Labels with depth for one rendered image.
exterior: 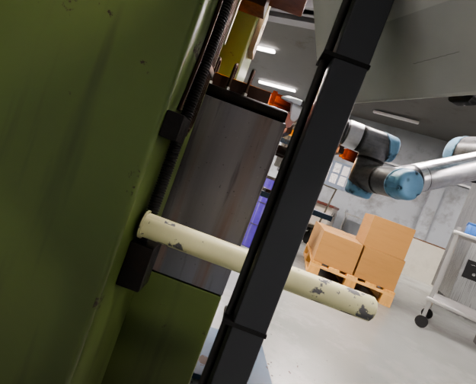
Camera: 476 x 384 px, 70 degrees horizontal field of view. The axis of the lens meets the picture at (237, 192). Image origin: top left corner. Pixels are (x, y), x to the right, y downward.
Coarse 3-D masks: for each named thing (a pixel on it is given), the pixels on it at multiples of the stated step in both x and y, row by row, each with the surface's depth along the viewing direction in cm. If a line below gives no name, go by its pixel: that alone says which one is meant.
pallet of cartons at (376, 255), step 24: (312, 240) 461; (336, 240) 367; (360, 240) 388; (384, 240) 360; (408, 240) 355; (312, 264) 367; (336, 264) 367; (360, 264) 362; (384, 264) 359; (384, 288) 358
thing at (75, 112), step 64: (0, 0) 54; (64, 0) 53; (128, 0) 53; (192, 0) 53; (0, 64) 54; (64, 64) 54; (128, 64) 53; (192, 64) 59; (0, 128) 54; (64, 128) 54; (128, 128) 54; (192, 128) 78; (0, 192) 55; (64, 192) 55; (128, 192) 54; (0, 256) 55; (64, 256) 55; (0, 320) 56; (64, 320) 56
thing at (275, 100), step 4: (216, 72) 95; (276, 92) 94; (272, 96) 94; (276, 96) 96; (280, 96) 95; (272, 100) 94; (276, 100) 96; (280, 100) 96; (272, 104) 97; (276, 104) 95; (280, 104) 95; (284, 104) 96; (288, 104) 96; (284, 108) 97; (288, 108) 95
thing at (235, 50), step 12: (240, 12) 118; (240, 24) 118; (252, 24) 118; (228, 36) 118; (240, 36) 118; (252, 36) 120; (228, 48) 119; (240, 48) 119; (228, 60) 119; (240, 60) 119; (228, 72) 119; (240, 72) 123
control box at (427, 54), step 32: (320, 0) 52; (416, 0) 37; (448, 0) 34; (320, 32) 53; (384, 32) 42; (416, 32) 38; (448, 32) 35; (384, 64) 43; (416, 64) 39; (448, 64) 35; (384, 96) 44; (416, 96) 40; (448, 96) 36
